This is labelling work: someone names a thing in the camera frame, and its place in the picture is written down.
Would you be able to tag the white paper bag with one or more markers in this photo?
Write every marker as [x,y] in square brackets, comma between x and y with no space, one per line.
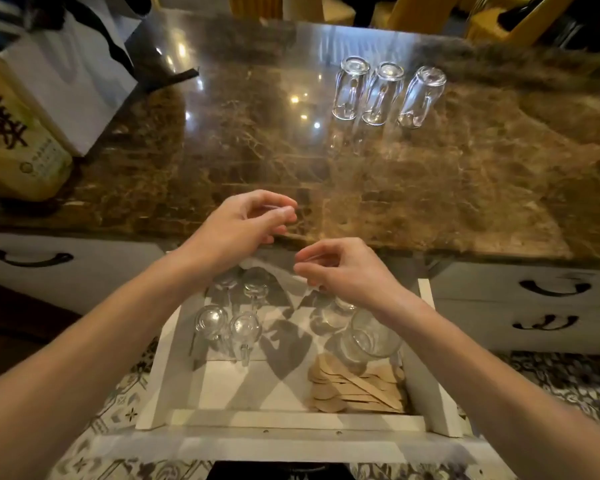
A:
[70,84]

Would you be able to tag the person's right hand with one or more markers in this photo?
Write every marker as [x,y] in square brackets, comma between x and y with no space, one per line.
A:
[360,274]

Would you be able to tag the small clear glass mug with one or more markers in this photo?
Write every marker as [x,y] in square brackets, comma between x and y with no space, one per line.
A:
[382,93]
[211,322]
[226,282]
[256,283]
[246,330]
[350,87]
[422,97]

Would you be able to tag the person's right thumb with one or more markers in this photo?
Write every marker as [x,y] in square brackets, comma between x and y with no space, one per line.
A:
[317,269]

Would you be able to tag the person's right forearm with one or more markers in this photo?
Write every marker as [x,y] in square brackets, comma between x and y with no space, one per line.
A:
[485,379]

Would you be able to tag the person's left forearm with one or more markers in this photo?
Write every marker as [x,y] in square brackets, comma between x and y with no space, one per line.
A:
[95,344]

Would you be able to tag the person's left thumb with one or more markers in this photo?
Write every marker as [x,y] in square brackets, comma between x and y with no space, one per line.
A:
[277,217]

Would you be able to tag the white open drawer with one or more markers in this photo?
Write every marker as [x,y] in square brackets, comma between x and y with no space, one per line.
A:
[260,389]

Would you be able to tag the pile of wooden spoons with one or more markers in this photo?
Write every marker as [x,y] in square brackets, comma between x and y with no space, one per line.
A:
[355,387]

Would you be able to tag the clear plastic film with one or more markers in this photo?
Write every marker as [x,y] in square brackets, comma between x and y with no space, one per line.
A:
[275,274]

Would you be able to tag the yellow wooden chair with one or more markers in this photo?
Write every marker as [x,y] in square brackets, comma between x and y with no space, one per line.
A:
[425,12]
[300,7]

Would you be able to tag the large clear glass cup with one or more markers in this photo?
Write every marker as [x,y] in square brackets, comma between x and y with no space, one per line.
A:
[372,339]
[340,312]

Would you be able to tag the person's left hand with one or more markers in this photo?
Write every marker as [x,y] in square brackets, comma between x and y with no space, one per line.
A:
[225,234]

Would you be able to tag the yellow printed bag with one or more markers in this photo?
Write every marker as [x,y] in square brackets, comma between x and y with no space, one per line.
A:
[15,139]

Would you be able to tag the white closed drawer front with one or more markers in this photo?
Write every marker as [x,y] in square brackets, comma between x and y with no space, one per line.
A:
[95,279]
[490,287]
[480,327]

